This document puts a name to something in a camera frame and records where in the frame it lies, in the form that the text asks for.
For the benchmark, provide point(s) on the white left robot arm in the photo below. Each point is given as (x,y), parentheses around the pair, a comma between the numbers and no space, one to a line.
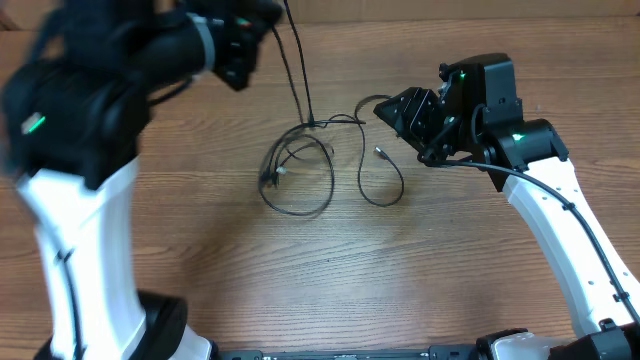
(75,111)

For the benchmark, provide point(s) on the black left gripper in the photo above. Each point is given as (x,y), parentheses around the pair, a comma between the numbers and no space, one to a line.
(235,46)

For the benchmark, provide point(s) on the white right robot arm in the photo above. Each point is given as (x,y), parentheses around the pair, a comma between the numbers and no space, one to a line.
(475,120)

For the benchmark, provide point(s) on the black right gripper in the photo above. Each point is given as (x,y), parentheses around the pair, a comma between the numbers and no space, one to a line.
(417,118)

